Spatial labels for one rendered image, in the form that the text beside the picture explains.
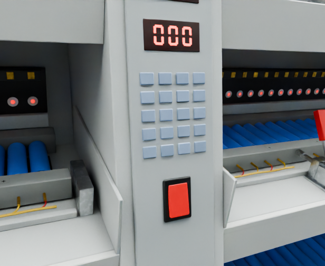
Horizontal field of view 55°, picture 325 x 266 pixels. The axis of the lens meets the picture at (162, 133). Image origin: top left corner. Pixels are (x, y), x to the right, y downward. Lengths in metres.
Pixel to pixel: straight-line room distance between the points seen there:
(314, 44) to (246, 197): 0.17
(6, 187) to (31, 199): 0.02
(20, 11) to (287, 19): 0.22
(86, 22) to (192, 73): 0.09
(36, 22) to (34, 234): 0.16
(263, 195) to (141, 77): 0.19
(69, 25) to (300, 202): 0.28
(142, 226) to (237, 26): 0.18
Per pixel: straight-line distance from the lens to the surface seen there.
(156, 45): 0.23
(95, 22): 0.24
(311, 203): 0.36
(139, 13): 0.23
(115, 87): 0.23
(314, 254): 0.58
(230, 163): 0.36
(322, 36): 0.36
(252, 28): 0.30
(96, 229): 0.27
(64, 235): 0.27
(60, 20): 0.23
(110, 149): 0.24
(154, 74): 0.23
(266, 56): 0.57
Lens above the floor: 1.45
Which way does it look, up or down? 7 degrees down
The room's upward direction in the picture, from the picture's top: 2 degrees counter-clockwise
